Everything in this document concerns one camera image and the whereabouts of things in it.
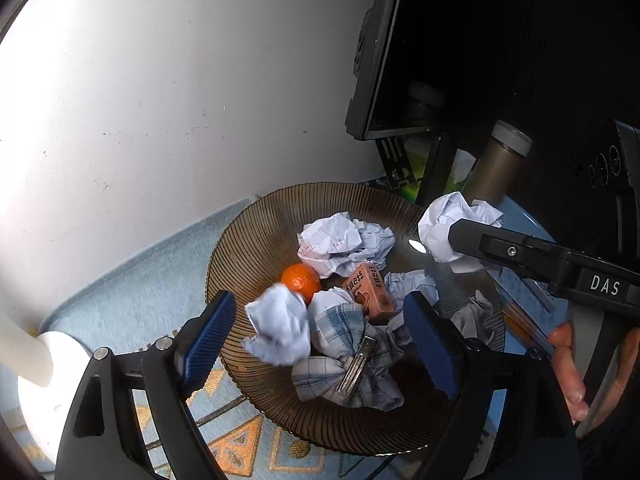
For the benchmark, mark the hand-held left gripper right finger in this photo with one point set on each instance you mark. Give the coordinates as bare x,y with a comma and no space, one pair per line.
430,340

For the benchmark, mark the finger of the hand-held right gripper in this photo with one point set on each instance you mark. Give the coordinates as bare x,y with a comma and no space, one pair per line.
500,250

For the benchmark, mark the grey thermos bottle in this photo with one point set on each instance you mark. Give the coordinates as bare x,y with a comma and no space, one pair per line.
495,165

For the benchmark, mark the person's right hand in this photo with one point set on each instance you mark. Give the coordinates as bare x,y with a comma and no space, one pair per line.
567,360

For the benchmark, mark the orange mandarin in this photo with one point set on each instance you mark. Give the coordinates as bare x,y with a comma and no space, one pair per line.
301,282

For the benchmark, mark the paper ball with writing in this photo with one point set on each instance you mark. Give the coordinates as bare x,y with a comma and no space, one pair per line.
340,245

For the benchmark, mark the black monitor stand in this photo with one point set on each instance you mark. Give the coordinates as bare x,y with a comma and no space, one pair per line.
440,170

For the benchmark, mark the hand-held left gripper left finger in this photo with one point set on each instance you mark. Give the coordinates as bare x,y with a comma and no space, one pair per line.
210,340

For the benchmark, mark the patterned blue woven mat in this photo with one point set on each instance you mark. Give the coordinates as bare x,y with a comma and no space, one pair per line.
150,260

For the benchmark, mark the printed booklet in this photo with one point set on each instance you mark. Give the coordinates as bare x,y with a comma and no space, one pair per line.
520,300

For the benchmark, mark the small orange box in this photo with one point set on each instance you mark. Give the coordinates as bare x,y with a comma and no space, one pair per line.
372,297

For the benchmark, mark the brown ribbed glass bowl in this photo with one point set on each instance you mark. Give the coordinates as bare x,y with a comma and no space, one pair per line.
260,240

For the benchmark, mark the black monitor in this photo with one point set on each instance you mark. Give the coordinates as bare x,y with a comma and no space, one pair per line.
450,35

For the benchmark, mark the plaid blue cloth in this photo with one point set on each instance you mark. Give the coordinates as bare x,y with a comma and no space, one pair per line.
340,340

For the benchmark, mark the green packet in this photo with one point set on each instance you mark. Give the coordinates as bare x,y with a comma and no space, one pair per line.
415,172

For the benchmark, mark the blue desk pad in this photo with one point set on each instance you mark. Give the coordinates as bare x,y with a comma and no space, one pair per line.
525,222

